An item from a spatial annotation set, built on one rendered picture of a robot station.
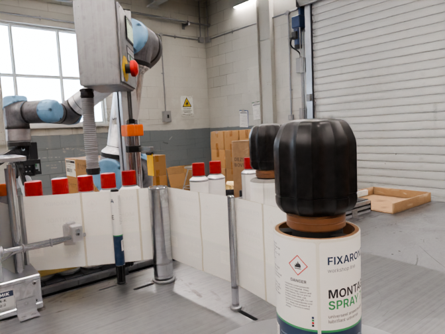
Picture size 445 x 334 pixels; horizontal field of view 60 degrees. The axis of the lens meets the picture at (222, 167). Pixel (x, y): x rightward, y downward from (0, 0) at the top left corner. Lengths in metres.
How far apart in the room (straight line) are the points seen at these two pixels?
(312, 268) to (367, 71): 5.18
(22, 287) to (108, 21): 0.58
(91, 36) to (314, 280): 0.75
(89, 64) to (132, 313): 0.55
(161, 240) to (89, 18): 0.52
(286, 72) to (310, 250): 6.16
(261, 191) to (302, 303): 0.41
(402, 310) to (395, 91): 4.73
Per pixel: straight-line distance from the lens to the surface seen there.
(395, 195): 1.87
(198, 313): 0.66
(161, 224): 0.75
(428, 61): 5.19
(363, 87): 5.52
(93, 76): 0.94
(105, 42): 0.94
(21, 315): 0.75
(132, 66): 0.94
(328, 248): 0.37
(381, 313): 0.67
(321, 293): 0.39
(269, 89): 6.64
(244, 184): 1.13
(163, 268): 0.77
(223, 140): 5.05
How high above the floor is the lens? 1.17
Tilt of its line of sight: 6 degrees down
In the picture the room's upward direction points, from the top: 3 degrees counter-clockwise
